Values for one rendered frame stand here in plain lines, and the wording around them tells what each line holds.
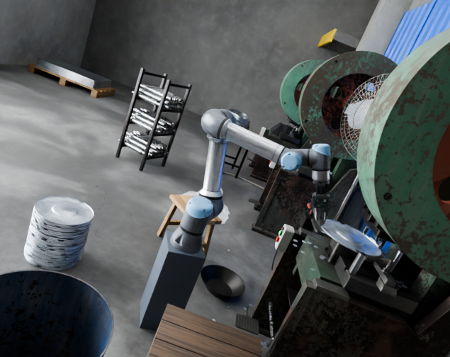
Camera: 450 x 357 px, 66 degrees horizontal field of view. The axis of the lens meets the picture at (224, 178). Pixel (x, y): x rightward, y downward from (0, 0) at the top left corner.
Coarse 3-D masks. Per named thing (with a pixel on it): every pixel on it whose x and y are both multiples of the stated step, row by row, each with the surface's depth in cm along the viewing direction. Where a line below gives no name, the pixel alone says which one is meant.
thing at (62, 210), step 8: (40, 200) 184; (48, 200) 186; (56, 200) 189; (64, 200) 192; (72, 200) 195; (40, 208) 177; (48, 208) 180; (56, 208) 181; (64, 208) 184; (72, 208) 187; (80, 208) 191; (88, 208) 194; (40, 216) 171; (48, 216) 173; (56, 216) 176; (64, 216) 178; (72, 216) 181; (80, 216) 184; (88, 216) 187; (64, 224) 171; (72, 224) 175; (80, 224) 177
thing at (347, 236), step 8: (328, 224) 161; (336, 224) 166; (328, 232) 151; (336, 232) 154; (344, 232) 157; (352, 232) 163; (360, 232) 167; (336, 240) 145; (344, 240) 149; (352, 240) 151; (360, 240) 155; (368, 240) 161; (352, 248) 144; (360, 248) 148; (368, 248) 151; (376, 256) 145
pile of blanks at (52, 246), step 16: (32, 224) 177; (48, 224) 170; (32, 240) 176; (48, 240) 174; (64, 240) 175; (80, 240) 183; (32, 256) 180; (48, 256) 176; (64, 256) 181; (80, 256) 191
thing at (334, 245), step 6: (312, 222) 158; (318, 228) 152; (324, 234) 149; (330, 246) 159; (336, 246) 153; (342, 246) 152; (330, 252) 156; (336, 252) 153; (342, 252) 153; (348, 252) 153; (330, 258) 155; (336, 258) 154
